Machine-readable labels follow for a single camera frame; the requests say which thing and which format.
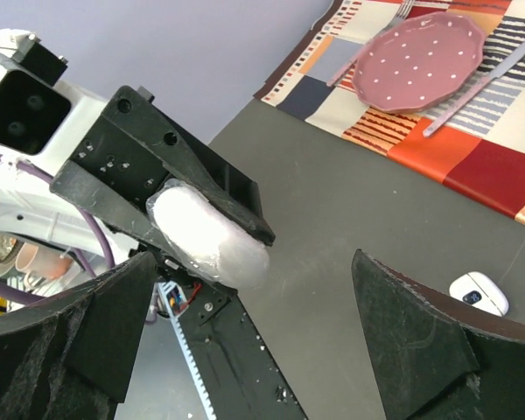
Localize pink dotted plate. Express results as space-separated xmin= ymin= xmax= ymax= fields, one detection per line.
xmin=352 ymin=11 xmax=487 ymax=114

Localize patterned orange placemat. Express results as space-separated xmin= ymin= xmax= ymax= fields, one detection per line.
xmin=256 ymin=1 xmax=525 ymax=225

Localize lilac fork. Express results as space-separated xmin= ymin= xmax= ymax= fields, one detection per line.
xmin=325 ymin=0 xmax=417 ymax=88

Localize lilac knife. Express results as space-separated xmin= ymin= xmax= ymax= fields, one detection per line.
xmin=423 ymin=41 xmax=525 ymax=137

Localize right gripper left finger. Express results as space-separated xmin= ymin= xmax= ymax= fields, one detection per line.
xmin=0 ymin=252 xmax=158 ymax=419

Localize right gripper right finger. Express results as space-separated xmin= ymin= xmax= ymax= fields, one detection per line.
xmin=351 ymin=249 xmax=525 ymax=419

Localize stacked cups beyond table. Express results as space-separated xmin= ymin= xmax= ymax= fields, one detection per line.
xmin=0 ymin=233 xmax=81 ymax=306

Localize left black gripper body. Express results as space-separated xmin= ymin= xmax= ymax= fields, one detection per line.
xmin=50 ymin=86 xmax=179 ymax=210

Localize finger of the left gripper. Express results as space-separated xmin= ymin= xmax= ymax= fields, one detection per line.
xmin=50 ymin=161 xmax=193 ymax=278
xmin=101 ymin=86 xmax=275 ymax=245

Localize white earbud charging case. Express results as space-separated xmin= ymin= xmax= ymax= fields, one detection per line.
xmin=449 ymin=271 xmax=509 ymax=317

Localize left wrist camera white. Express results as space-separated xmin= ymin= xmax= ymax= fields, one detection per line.
xmin=0 ymin=29 xmax=108 ymax=156

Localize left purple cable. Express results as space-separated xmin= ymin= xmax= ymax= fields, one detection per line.
xmin=0 ymin=37 xmax=117 ymax=305

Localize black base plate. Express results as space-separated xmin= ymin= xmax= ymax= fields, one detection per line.
xmin=179 ymin=281 xmax=307 ymax=419

